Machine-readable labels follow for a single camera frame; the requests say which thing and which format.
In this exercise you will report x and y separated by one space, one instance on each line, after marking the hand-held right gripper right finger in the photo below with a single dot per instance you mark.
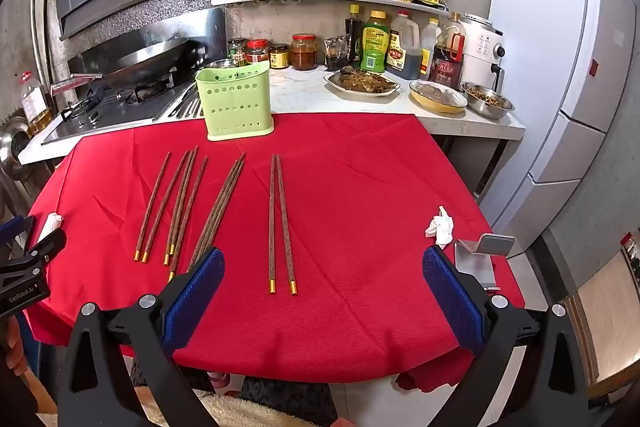
455 302

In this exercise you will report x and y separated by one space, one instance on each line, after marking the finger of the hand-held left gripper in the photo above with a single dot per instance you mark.
45 248
11 229

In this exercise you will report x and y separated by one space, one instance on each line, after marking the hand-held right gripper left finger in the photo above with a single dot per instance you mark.
195 292

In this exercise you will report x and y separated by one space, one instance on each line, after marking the green perforated utensil holder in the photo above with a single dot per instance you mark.
235 107

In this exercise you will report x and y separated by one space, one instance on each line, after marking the person's left hand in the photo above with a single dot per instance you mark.
14 347

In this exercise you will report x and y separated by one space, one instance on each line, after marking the white rolled cloth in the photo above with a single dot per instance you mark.
50 225

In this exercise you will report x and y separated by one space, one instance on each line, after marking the metal phone stand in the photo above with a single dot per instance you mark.
480 259

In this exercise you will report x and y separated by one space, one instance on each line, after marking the crumpled white tissue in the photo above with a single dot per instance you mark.
440 227

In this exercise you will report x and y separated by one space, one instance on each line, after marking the clear cooking oil bottle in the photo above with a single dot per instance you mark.
32 107

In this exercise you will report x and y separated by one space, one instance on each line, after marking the cream fluffy rug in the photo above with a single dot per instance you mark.
235 413

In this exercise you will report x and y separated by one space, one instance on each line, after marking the red tablecloth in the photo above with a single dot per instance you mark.
360 187

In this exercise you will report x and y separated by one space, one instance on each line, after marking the gas stove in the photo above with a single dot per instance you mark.
115 113

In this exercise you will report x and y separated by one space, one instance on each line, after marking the steel bowl with food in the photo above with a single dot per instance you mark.
487 102

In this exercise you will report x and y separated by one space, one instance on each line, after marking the yellow oval dish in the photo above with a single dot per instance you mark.
437 99

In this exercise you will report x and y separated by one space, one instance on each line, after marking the small steel bowl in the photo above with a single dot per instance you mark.
220 63

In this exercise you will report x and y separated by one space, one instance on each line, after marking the plate of cooked food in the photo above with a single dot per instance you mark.
362 83

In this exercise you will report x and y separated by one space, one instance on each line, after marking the red-lid jar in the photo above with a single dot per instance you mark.
257 52

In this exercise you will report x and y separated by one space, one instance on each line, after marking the yellow-label jar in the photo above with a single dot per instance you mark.
279 57

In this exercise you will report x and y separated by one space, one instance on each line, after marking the white rice cooker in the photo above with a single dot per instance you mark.
482 52

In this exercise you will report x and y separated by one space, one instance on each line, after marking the dark sauce jug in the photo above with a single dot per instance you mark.
402 52

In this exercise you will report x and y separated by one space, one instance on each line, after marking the white plastic jug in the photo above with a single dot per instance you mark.
430 44

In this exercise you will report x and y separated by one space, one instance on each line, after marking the chili sauce jar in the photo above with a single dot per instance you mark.
303 54

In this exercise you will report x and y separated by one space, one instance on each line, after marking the white refrigerator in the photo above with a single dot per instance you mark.
565 57

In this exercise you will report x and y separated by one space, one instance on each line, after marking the green plastic bottle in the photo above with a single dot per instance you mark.
374 44

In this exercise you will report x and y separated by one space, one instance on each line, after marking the dark spice packet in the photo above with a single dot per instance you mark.
336 54

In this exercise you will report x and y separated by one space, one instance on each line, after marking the slim dark soy bottle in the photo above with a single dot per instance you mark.
353 37

